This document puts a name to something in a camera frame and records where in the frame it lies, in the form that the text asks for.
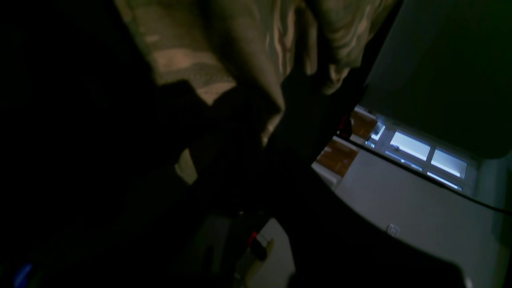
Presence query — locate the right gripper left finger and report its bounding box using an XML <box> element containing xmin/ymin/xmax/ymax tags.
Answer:
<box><xmin>1</xmin><ymin>0</ymin><xmax>267</xmax><ymax>288</ymax></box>

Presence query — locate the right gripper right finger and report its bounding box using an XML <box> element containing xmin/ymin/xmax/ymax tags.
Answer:
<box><xmin>264</xmin><ymin>0</ymin><xmax>466</xmax><ymax>288</ymax></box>

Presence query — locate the orange clamp far right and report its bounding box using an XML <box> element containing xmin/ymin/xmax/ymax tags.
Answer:
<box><xmin>248</xmin><ymin>231</ymin><xmax>274</xmax><ymax>262</ymax></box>

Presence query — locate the camouflage t-shirt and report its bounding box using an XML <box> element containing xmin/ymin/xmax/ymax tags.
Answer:
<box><xmin>114</xmin><ymin>0</ymin><xmax>398</xmax><ymax>184</ymax></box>

